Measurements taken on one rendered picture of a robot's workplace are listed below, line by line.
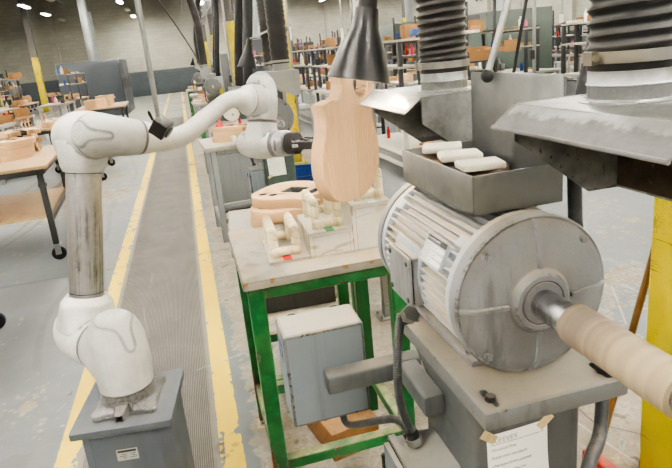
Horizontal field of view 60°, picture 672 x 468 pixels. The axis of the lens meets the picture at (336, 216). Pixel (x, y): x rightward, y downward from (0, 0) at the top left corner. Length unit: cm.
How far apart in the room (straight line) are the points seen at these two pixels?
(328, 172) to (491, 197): 91
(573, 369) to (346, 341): 42
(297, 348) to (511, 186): 51
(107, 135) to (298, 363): 86
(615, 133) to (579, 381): 45
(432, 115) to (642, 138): 61
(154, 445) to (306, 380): 74
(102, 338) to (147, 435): 30
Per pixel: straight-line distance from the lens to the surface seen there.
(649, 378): 72
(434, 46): 123
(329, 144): 172
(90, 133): 167
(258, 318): 197
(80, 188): 184
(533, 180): 91
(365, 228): 206
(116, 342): 173
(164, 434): 180
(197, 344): 367
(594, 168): 92
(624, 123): 66
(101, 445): 183
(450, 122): 118
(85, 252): 186
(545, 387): 95
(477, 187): 86
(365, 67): 121
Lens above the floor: 163
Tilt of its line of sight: 16 degrees down
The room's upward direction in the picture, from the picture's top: 6 degrees counter-clockwise
